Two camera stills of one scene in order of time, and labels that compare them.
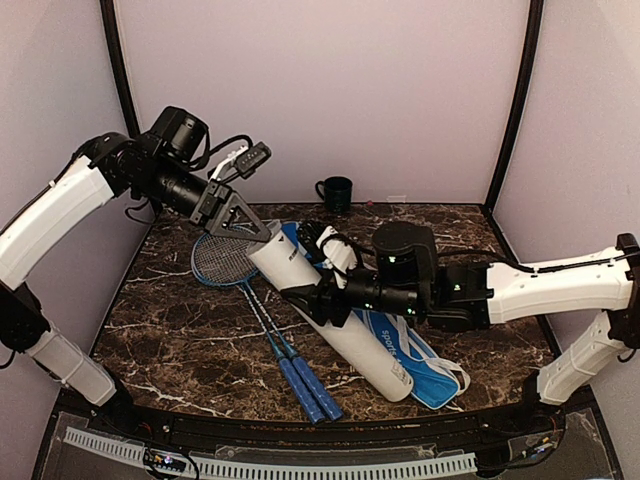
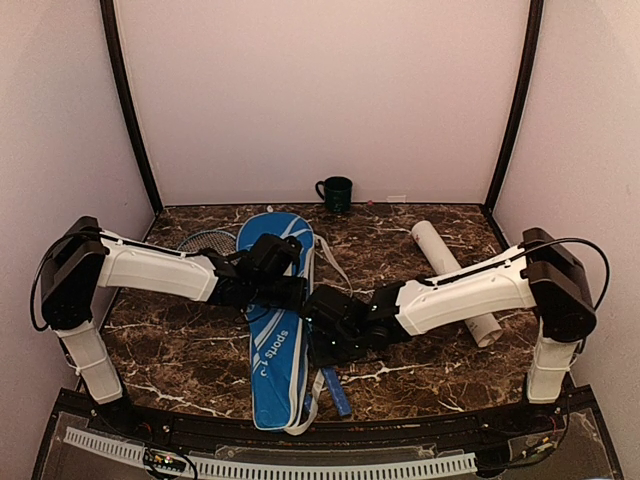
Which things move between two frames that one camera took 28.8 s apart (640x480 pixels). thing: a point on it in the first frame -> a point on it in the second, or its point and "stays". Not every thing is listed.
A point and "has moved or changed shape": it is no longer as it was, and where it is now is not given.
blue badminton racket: [233, 259] -> [337, 390]
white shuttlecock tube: [281, 266] has moved or changed shape
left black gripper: [211, 201] -> [295, 302]
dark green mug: [336, 191] stays
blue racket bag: [430, 373] -> [276, 335]
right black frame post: [529, 66] stays
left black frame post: [111, 39] stays
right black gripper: [320, 296] -> [319, 354]
